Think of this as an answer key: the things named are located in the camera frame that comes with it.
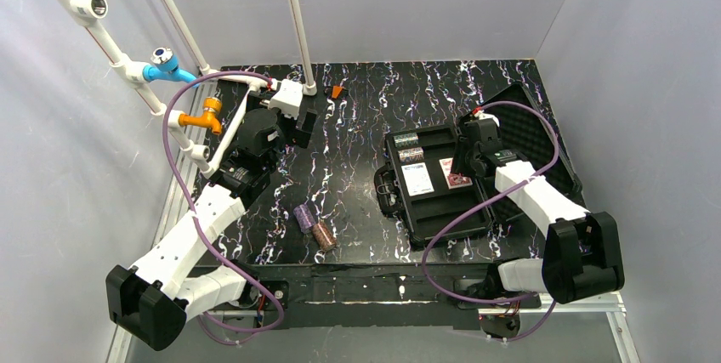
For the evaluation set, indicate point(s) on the orange plastic faucet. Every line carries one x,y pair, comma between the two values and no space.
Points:
208,119

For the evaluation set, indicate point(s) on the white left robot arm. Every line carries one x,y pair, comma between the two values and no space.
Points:
156,296

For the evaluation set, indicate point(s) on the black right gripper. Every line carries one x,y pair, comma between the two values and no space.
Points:
466,146

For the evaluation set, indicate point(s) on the aluminium rail frame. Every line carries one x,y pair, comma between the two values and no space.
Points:
303,294

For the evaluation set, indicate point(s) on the purple poker chip stack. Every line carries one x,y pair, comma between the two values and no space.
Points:
306,219

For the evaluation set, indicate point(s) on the orange black poker chip stack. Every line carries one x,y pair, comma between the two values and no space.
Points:
324,237

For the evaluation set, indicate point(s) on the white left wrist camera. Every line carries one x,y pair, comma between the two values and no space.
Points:
288,98

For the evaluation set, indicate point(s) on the white pvc pipe frame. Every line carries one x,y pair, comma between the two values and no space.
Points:
201,138

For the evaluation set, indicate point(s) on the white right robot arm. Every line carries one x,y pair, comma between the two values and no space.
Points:
582,256

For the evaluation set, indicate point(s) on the red playing card deck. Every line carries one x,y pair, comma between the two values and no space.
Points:
453,180

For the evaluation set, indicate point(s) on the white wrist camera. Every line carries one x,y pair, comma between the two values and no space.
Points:
482,115
288,98

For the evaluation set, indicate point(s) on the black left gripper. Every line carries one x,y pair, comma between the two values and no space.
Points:
303,126

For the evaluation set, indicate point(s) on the black poker set case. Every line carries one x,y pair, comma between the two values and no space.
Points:
424,216

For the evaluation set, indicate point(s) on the blue playing card deck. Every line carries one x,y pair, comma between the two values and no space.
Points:
417,179

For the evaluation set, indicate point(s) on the small orange black clip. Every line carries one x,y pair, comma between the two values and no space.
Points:
335,92

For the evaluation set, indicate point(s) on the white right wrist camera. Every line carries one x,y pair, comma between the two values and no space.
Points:
482,115

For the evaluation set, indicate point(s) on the blue plastic faucet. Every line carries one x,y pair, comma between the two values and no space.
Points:
164,66

